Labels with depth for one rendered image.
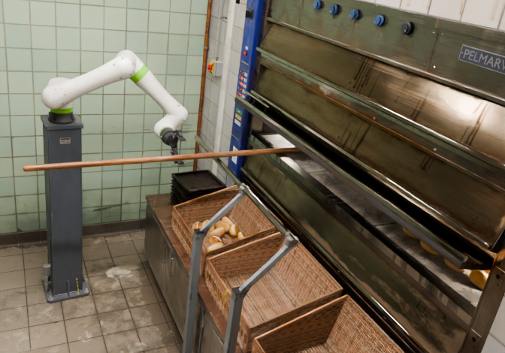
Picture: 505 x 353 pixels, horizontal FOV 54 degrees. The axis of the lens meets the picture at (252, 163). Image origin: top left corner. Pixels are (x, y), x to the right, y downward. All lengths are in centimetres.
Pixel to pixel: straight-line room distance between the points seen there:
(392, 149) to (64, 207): 202
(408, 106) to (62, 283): 247
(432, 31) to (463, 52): 17
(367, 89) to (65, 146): 177
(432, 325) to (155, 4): 272
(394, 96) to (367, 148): 27
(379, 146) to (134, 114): 219
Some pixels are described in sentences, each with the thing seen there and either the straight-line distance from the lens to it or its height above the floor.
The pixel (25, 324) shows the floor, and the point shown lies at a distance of 342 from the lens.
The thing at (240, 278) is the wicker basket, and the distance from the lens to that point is 277.
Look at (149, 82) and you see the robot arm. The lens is 290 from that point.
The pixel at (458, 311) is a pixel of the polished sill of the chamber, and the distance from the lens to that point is 195.
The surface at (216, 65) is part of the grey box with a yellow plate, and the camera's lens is 353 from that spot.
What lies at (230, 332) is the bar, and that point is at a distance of 219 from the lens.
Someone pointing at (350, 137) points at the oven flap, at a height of 152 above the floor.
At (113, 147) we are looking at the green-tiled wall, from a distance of 389.
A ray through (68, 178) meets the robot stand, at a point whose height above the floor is 86.
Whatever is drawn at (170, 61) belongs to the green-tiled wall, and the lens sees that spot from 379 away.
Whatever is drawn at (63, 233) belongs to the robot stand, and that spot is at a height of 48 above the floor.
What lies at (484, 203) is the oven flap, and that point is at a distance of 180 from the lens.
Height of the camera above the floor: 221
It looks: 23 degrees down
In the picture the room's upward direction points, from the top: 8 degrees clockwise
